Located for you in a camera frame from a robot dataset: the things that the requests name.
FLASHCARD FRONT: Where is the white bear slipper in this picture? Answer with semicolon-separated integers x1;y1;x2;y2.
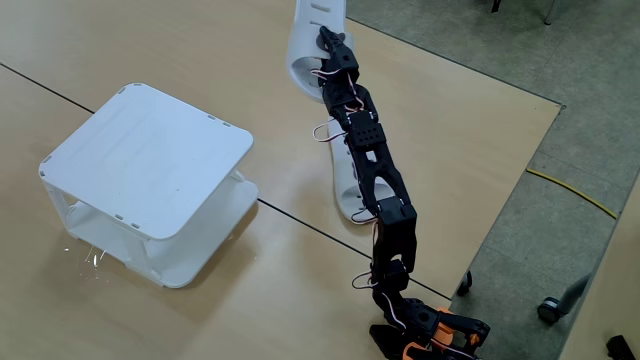
327;130;396;225
286;0;357;105

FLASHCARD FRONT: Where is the white plastic shelf box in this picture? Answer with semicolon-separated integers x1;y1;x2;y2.
38;82;260;290

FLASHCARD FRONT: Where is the yellow floor cable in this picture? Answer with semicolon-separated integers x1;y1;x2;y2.
525;168;620;220

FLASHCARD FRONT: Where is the black table foot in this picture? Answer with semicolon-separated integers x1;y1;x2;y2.
455;270;474;297

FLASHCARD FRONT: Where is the black object on floor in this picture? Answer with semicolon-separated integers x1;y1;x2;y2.
605;334;638;360

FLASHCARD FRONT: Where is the grey chair leg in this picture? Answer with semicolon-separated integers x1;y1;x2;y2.
543;0;562;26

